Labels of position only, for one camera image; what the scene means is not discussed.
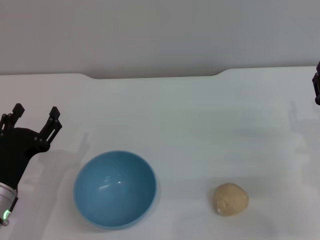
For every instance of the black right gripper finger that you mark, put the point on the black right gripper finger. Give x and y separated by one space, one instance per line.
318 87

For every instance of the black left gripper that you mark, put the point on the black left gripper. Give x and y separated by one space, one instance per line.
15 150

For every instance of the blue bowl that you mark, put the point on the blue bowl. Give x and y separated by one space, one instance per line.
115 190

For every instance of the beige egg yolk pastry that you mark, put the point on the beige egg yolk pastry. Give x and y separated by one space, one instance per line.
231 200

